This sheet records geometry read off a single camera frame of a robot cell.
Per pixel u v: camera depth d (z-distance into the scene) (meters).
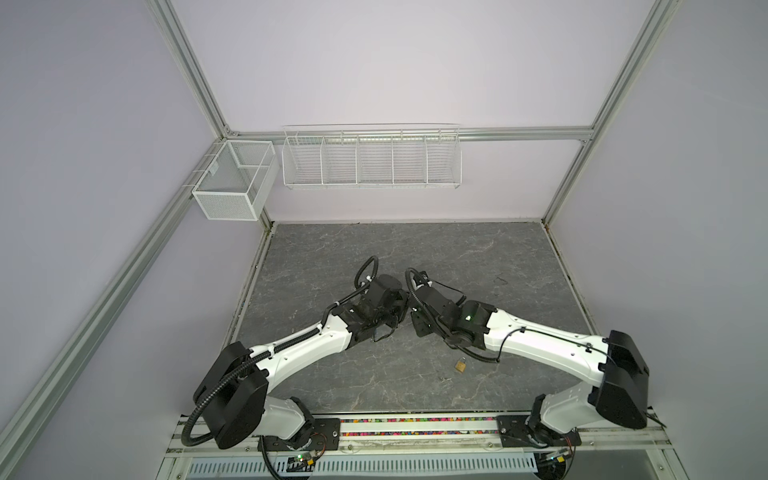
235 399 0.41
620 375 0.40
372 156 0.97
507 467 0.71
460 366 0.84
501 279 1.05
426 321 0.58
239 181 1.02
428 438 0.74
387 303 0.63
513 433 0.73
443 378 0.83
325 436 0.74
